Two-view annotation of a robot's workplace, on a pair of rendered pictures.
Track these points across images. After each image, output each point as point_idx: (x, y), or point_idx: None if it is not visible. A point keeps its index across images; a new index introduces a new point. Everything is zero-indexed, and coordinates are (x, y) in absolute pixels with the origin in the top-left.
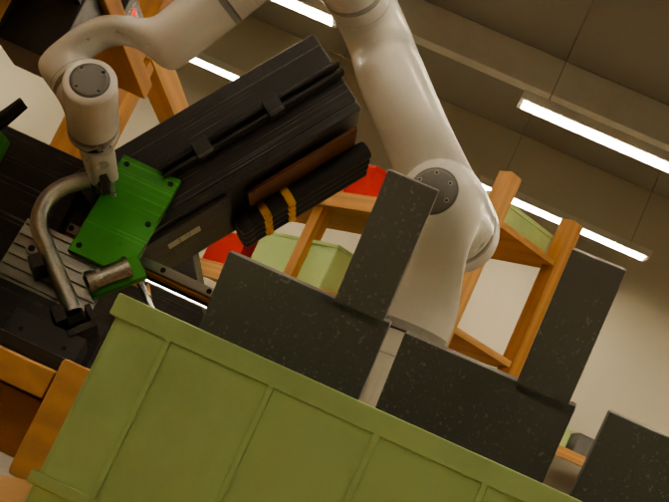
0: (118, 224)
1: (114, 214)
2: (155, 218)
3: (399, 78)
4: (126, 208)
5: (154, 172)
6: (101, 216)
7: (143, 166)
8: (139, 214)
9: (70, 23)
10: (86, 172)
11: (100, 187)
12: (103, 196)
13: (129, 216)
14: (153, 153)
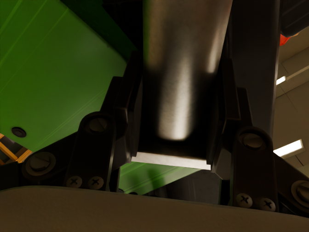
0: (16, 76)
1: (51, 78)
2: (35, 148)
3: None
4: (68, 110)
5: (154, 182)
6: (45, 38)
7: (178, 173)
8: (47, 127)
9: None
10: (197, 88)
11: (23, 173)
12: (121, 69)
13: (42, 107)
14: (206, 188)
